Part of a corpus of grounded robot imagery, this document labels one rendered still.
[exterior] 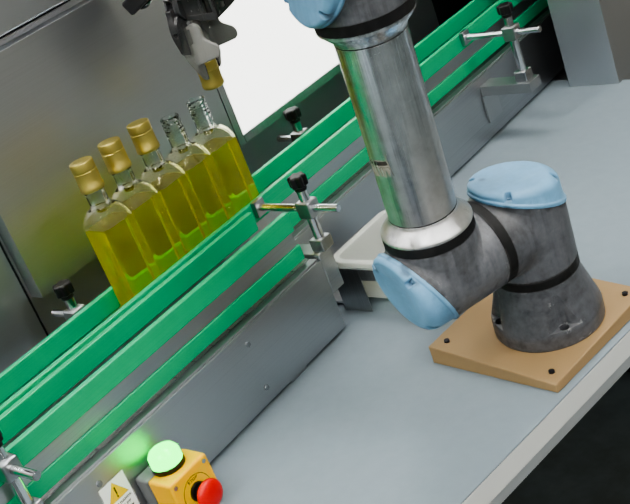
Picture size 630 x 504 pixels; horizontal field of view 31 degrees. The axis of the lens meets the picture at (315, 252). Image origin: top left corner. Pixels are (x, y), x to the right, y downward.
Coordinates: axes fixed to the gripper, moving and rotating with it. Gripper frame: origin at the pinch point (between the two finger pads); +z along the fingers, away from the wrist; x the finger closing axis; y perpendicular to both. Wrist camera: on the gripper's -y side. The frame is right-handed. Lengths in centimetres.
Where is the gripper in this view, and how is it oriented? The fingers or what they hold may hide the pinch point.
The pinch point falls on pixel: (206, 65)
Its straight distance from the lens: 178.5
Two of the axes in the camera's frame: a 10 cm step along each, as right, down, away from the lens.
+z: 2.8, 8.0, 5.3
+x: 3.7, -6.0, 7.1
